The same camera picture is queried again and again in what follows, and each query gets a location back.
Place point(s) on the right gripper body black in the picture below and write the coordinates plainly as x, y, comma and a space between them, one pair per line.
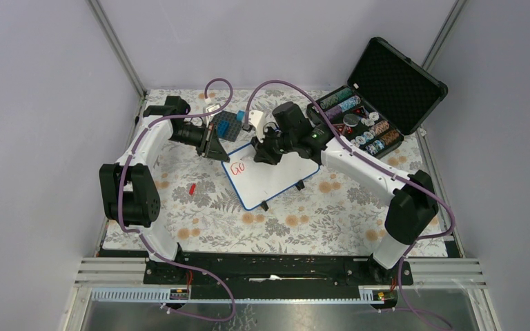
288, 138

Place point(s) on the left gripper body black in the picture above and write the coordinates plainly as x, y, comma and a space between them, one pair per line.
191, 135

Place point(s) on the blue framed whiteboard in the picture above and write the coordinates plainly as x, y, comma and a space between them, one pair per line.
254, 182

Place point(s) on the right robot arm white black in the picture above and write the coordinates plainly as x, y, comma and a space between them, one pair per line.
409, 197

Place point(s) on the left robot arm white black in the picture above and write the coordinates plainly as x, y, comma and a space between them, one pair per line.
129, 193

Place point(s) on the blue lego brick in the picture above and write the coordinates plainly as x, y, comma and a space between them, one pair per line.
222, 129

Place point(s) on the dark grey lego baseplate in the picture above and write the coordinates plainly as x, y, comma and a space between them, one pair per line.
235, 126

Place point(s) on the light blue cube block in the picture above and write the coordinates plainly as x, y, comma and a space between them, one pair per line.
240, 116

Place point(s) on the black poker chip case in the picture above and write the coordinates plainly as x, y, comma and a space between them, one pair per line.
385, 99

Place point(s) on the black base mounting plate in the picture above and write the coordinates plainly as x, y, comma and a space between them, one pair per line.
230, 271

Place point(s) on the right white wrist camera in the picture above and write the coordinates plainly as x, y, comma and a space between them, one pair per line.
257, 119

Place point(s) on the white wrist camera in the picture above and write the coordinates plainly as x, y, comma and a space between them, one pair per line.
210, 111
257, 119

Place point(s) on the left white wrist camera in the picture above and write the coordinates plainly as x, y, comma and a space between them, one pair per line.
210, 111

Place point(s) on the whiteboard wire stand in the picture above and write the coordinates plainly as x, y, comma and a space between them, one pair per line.
264, 204

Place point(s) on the white slotted cable duct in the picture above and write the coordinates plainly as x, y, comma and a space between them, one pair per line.
263, 293

